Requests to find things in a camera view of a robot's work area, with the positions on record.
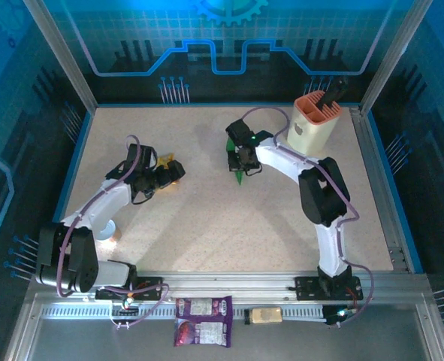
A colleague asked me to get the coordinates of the black knife handle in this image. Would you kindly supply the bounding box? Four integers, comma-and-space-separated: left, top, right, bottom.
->
319, 77, 349, 112

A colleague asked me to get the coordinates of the beige knife holder orange top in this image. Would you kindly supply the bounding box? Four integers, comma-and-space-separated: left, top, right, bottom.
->
285, 89, 343, 155

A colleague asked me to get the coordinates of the yellow snack packet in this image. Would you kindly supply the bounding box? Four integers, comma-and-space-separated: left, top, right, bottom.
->
156, 152, 182, 187

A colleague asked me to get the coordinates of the grey metal shelf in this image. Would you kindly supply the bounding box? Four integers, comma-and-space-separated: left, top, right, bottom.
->
3, 300, 444, 361

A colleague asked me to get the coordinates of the green paper sheet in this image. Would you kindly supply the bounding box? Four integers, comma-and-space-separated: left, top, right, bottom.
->
225, 135, 245, 186

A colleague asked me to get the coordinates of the control board with led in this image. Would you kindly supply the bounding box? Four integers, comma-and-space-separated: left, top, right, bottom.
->
110, 296, 140, 315
325, 305, 358, 327

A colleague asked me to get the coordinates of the short aluminium side rail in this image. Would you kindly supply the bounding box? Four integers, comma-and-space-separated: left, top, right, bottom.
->
349, 106, 412, 274

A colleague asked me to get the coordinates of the left control board with LED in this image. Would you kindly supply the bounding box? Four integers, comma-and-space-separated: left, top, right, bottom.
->
110, 296, 140, 315

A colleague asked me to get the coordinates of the slotted grey cable duct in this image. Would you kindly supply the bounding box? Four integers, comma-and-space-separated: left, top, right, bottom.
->
41, 305, 328, 321

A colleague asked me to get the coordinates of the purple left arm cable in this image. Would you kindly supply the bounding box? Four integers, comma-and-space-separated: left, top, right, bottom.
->
56, 134, 172, 330

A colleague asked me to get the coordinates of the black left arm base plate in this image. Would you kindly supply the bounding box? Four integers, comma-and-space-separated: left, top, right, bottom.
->
95, 276, 164, 302

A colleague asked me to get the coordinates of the purple snack bag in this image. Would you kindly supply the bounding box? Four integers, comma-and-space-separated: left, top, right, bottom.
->
175, 296, 233, 319
173, 317, 233, 349

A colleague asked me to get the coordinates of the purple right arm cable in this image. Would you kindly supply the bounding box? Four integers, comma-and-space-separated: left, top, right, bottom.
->
241, 107, 376, 330

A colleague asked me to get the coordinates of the long aluminium frame rail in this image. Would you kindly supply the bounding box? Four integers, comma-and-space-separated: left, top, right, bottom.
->
24, 271, 433, 306

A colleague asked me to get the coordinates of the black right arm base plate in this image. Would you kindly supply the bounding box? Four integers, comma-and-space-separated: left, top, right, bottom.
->
294, 275, 364, 302

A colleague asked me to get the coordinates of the aluminium frame post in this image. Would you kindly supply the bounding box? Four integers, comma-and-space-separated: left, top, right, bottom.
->
21, 0, 98, 115
359, 0, 435, 116

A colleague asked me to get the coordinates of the small grey cup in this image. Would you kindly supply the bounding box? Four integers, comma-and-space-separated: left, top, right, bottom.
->
93, 220, 122, 244

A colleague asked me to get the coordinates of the tan block with black cap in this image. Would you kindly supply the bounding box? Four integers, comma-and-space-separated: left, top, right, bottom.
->
243, 306, 284, 325

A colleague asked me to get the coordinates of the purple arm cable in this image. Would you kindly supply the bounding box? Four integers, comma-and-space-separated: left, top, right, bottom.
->
241, 107, 376, 330
56, 134, 172, 330

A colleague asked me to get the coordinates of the right control board with LED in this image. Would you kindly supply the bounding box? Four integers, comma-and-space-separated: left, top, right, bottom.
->
325, 305, 358, 327

